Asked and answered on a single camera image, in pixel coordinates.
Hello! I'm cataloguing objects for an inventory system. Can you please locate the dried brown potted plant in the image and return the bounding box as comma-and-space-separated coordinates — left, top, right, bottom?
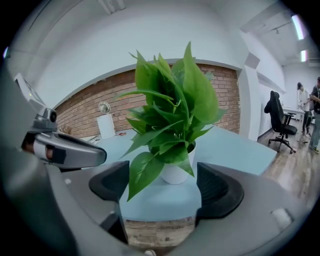
58, 124, 74, 137

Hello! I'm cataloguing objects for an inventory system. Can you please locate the light blue table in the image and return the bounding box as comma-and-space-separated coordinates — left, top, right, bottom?
84, 126, 278, 222

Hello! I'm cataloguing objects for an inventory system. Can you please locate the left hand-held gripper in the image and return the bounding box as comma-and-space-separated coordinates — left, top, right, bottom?
1, 72, 108, 256

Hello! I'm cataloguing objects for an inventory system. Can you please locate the grey square wall box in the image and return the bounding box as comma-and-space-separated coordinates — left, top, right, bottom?
244, 52, 261, 70

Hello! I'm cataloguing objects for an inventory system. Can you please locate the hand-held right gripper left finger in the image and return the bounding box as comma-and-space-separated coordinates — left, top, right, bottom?
58, 161, 131, 245

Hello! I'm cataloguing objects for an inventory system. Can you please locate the green potted plant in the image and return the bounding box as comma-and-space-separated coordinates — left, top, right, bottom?
115, 41, 227, 203

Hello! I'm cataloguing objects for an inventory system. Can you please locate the white desk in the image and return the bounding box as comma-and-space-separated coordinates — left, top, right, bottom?
282, 106, 306, 123

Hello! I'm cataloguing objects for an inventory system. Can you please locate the black office chair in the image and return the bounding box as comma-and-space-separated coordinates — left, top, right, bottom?
264, 90, 298, 154

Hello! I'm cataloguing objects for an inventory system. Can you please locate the left hand-held gripper camera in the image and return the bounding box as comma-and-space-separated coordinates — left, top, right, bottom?
34, 107, 58, 131

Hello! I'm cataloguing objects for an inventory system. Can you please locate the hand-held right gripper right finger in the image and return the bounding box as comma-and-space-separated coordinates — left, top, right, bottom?
159, 162, 308, 256

